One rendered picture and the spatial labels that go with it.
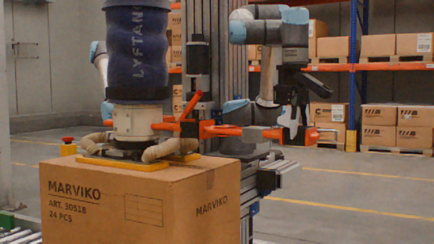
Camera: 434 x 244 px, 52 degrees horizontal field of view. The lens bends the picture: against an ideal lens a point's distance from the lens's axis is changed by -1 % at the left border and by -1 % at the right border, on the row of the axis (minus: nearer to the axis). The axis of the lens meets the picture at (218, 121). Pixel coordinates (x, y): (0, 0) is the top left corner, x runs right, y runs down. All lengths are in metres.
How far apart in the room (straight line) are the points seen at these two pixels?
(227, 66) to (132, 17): 0.74
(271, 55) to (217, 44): 0.42
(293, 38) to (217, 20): 0.93
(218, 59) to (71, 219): 1.00
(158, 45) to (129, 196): 0.51
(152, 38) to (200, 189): 0.52
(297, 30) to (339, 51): 7.35
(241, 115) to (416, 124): 6.60
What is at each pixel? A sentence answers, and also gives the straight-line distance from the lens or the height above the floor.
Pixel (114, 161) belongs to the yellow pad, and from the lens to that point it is 1.51.
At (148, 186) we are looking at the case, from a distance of 1.35.
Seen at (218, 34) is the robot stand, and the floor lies 1.57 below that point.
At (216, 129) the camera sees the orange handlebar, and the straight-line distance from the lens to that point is 1.38.
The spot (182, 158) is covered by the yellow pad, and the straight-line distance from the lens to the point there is 1.56.
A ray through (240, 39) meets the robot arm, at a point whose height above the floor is 1.48.
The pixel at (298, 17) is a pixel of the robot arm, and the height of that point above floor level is 1.53.
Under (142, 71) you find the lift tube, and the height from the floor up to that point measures 1.39.
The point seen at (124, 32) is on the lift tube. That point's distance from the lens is 1.52.
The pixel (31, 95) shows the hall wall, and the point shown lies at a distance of 12.88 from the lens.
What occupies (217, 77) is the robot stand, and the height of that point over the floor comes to 1.37.
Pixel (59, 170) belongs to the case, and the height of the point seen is 1.05.
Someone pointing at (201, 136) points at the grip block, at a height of 1.18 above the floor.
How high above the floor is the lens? 1.36
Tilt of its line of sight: 5 degrees down
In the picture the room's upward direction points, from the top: straight up
